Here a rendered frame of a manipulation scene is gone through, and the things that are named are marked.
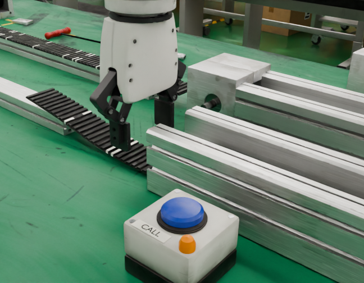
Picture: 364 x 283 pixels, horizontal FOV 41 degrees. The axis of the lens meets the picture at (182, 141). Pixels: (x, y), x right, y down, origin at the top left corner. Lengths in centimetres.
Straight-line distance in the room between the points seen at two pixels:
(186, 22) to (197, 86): 172
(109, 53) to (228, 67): 24
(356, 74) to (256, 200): 44
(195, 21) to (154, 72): 193
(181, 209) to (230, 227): 5
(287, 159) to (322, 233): 11
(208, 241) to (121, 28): 26
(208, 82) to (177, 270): 37
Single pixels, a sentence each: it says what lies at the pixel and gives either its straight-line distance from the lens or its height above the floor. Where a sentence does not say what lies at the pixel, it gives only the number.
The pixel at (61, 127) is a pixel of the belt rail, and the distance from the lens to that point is 76.
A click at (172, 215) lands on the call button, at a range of 44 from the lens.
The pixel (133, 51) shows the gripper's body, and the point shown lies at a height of 95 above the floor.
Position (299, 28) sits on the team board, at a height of 25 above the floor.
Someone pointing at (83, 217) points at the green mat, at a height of 78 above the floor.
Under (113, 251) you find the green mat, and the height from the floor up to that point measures 78.
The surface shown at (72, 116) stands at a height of 81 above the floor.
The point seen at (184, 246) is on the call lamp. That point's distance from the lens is 42.
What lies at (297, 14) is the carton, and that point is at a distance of 454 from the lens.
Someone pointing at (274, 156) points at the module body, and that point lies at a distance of 56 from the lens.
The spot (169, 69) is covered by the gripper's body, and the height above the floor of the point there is 91.
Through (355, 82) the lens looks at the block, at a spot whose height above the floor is 82.
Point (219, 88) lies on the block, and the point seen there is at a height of 85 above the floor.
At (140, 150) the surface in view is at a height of 79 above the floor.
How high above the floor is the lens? 111
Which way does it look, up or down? 27 degrees down
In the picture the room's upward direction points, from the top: 1 degrees clockwise
